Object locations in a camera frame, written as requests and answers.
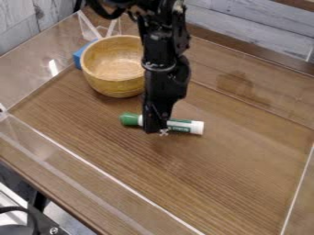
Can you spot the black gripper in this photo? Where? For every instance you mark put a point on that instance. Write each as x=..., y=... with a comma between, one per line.
x=164, y=88

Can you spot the green Expo marker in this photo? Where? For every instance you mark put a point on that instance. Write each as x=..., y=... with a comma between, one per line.
x=179, y=125

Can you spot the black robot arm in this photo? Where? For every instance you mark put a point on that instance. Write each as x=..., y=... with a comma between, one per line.
x=160, y=19

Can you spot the brown wooden bowl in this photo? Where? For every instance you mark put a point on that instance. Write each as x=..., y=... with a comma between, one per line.
x=111, y=63

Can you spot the blue block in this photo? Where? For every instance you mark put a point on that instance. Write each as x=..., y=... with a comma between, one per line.
x=78, y=54

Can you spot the clear acrylic stand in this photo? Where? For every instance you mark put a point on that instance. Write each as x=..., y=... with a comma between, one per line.
x=98, y=32

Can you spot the black metal bracket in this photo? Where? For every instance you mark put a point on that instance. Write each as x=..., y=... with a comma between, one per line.
x=44, y=225

